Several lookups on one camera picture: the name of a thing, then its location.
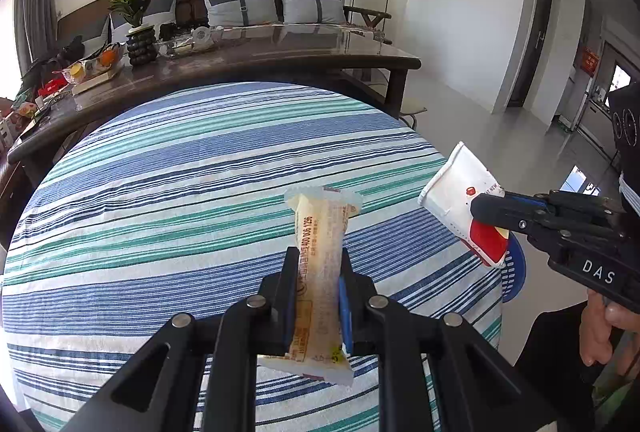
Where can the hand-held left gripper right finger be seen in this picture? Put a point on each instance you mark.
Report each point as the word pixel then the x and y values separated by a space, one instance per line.
pixel 345 312

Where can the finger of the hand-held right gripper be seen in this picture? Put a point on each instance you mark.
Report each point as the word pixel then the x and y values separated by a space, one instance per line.
pixel 510 214
pixel 560 203

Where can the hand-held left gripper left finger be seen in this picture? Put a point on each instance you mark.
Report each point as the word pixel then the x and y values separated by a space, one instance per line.
pixel 282 312

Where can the blue plastic basket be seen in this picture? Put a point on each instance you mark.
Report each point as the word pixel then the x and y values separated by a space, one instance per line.
pixel 515 272

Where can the white paper carton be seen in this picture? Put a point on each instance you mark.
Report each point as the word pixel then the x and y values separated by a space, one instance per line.
pixel 450 192

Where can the yellowish plastic snack wrapper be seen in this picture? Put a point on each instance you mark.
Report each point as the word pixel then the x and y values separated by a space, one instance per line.
pixel 320 237

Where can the person's right hand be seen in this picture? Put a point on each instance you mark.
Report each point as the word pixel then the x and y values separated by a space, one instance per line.
pixel 595 332

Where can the person's dark clothing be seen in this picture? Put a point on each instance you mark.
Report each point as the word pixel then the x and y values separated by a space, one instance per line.
pixel 550 362

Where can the beige low stool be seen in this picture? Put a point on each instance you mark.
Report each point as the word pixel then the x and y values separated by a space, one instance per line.
pixel 414 110

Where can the striped blue green tablecloth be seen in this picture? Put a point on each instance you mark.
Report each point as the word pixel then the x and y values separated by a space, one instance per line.
pixel 150 212

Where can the dark wooden door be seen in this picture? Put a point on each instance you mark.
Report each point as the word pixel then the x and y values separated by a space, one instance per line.
pixel 532 32

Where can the patterned sofa blanket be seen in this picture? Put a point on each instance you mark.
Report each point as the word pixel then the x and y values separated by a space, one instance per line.
pixel 367 29

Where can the dark glass-top coffee table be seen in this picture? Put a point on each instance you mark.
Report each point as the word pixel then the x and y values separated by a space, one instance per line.
pixel 280 55

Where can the glass tea tray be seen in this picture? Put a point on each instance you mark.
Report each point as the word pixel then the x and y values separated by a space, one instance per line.
pixel 180 46

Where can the grey two-tone pillow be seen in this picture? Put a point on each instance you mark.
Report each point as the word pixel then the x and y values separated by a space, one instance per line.
pixel 87 32
pixel 160 12
pixel 235 2
pixel 307 4

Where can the beige book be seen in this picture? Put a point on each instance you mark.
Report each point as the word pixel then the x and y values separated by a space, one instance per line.
pixel 100 82

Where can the brown wooden bench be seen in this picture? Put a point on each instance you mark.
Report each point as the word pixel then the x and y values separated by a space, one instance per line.
pixel 10 192

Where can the green plant in black vase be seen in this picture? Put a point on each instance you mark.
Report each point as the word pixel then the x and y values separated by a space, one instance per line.
pixel 140 49

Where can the glass fruit bowl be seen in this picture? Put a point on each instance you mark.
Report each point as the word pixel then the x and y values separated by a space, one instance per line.
pixel 87 64

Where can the red flat box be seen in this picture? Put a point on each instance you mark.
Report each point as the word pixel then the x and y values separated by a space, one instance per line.
pixel 52 88

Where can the cluster of small bottles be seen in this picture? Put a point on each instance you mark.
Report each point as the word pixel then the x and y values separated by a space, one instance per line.
pixel 6 127

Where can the black bag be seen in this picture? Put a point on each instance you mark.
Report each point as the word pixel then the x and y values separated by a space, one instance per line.
pixel 65 52

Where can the large bright window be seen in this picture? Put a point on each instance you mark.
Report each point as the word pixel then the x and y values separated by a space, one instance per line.
pixel 7 42

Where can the grey curtain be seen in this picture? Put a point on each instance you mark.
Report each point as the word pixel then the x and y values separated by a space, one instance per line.
pixel 35 2

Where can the red wall decoration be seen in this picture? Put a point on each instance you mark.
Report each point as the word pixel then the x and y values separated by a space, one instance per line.
pixel 590 63

